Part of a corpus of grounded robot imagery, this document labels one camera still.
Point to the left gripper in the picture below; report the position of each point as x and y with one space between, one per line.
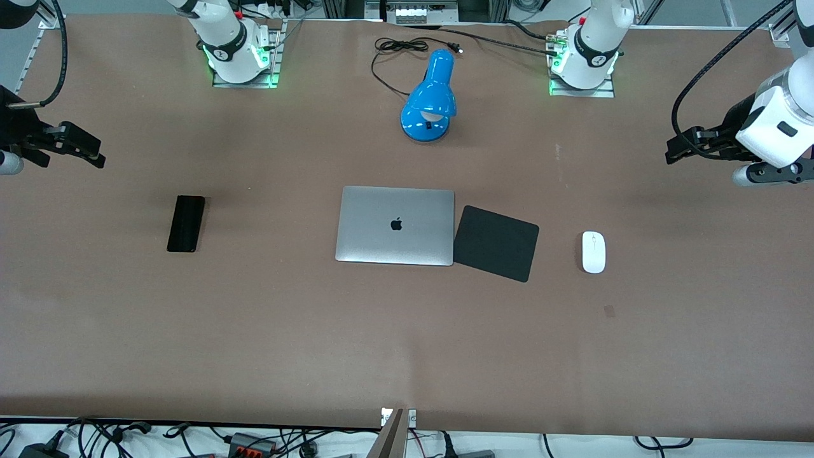
732 123

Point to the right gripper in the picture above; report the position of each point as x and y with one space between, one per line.
14 129

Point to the black smartphone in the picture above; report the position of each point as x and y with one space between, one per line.
186 224

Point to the white computer mouse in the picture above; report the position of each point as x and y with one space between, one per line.
594 252

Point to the black mouse pad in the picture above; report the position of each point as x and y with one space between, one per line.
496 245

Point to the blue desk lamp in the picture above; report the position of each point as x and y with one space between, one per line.
431 102

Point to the black power adapter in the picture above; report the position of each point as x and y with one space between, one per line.
41 450

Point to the white power strip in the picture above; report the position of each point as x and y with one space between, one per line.
410 14

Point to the silver closed laptop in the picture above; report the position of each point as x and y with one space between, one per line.
394 242

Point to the grey connector box orange levers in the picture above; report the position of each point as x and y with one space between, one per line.
251 444

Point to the grey metal bar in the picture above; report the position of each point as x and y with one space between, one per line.
389 439

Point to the aluminium arm base plate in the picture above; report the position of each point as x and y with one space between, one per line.
273 63
607 89

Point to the metal table corner bracket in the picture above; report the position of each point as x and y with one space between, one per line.
781 33
51 22

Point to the aluminium frame strut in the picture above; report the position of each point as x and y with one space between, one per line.
785 16

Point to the white table edge bracket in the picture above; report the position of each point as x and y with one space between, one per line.
412 416

